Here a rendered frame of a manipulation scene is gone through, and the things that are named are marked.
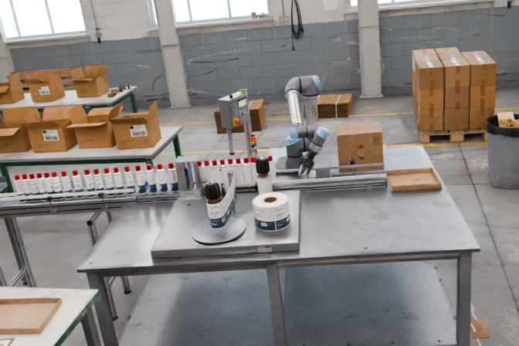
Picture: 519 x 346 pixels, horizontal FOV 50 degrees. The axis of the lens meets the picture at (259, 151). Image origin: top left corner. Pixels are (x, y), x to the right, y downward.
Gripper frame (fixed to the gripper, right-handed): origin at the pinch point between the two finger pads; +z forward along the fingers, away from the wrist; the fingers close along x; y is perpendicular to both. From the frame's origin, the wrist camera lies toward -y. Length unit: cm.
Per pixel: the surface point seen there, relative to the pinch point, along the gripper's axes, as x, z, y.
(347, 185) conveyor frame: 29.5, -8.4, 5.9
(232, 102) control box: -60, -26, 0
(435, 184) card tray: 75, -35, 14
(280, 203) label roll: -13, -3, 60
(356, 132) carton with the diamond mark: 24.2, -35.4, -21.7
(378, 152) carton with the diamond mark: 43, -30, -19
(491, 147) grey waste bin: 175, -38, -163
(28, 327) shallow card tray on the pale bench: -103, 75, 130
